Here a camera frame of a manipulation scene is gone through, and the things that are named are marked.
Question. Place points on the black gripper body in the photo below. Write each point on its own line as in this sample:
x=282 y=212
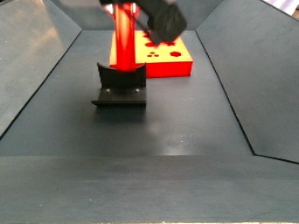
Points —
x=166 y=21

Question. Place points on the red arch object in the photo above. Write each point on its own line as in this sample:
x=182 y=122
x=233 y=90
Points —
x=126 y=52

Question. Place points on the red shape-sorter board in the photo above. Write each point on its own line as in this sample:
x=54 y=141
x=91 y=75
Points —
x=167 y=60

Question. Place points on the black curved fixture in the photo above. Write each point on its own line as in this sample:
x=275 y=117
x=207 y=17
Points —
x=121 y=87

